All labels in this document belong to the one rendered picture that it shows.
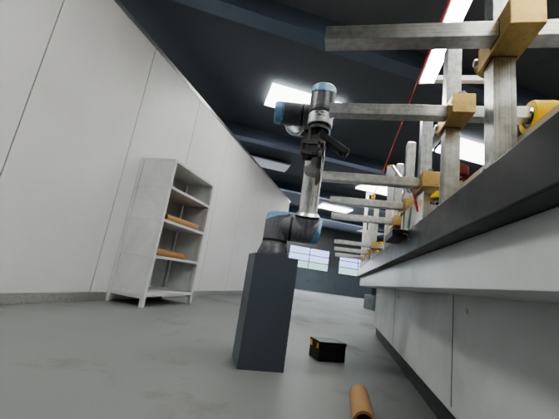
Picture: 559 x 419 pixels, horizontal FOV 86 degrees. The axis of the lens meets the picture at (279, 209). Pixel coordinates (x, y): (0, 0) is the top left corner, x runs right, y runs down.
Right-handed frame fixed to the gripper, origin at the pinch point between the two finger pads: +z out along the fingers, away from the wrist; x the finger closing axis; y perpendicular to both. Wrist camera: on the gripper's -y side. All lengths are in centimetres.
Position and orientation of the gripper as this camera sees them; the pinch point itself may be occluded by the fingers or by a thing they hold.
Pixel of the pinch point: (318, 181)
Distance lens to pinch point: 105.1
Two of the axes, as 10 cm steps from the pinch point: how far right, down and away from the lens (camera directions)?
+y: -9.7, -1.0, 2.2
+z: -1.5, 9.7, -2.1
